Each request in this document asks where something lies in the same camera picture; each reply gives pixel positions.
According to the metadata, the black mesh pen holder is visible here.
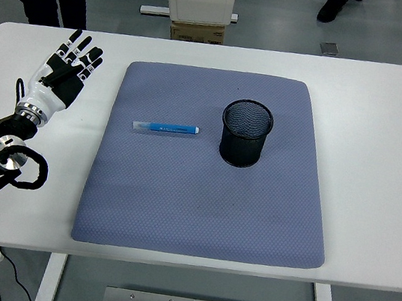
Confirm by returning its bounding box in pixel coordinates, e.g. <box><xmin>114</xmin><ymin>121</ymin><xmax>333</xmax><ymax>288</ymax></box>
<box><xmin>215</xmin><ymin>96</ymin><xmax>277</xmax><ymax>171</ymax></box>

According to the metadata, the white base bar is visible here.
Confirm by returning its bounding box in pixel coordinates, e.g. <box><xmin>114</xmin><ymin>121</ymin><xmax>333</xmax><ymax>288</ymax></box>
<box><xmin>138</xmin><ymin>0</ymin><xmax>240</xmax><ymax>28</ymax></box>

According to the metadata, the brown cardboard box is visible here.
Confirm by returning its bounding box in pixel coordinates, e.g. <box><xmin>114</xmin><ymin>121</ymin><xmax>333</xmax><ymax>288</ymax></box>
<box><xmin>168</xmin><ymin>17</ymin><xmax>227</xmax><ymax>48</ymax></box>

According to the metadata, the blue-grey textured mat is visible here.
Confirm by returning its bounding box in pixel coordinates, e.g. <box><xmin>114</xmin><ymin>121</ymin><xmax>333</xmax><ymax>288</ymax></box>
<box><xmin>69</xmin><ymin>49</ymin><xmax>351</xmax><ymax>279</ymax></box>

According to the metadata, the person's foot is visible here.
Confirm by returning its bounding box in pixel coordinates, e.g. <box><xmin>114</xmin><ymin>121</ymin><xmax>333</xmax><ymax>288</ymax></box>
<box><xmin>316</xmin><ymin>0</ymin><xmax>364</xmax><ymax>28</ymax></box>

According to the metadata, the blue marker pen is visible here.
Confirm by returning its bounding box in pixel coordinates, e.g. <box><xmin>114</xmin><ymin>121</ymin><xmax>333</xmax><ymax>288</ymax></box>
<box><xmin>130</xmin><ymin>116</ymin><xmax>201</xmax><ymax>142</ymax></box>

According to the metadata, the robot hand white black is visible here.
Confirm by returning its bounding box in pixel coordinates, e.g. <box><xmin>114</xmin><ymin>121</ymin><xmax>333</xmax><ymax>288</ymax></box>
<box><xmin>20</xmin><ymin>22</ymin><xmax>108</xmax><ymax>124</ymax></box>

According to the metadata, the grey floor outlet plate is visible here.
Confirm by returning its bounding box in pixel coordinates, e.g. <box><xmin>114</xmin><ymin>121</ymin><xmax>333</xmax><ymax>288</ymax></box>
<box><xmin>318</xmin><ymin>40</ymin><xmax>341</xmax><ymax>58</ymax></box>

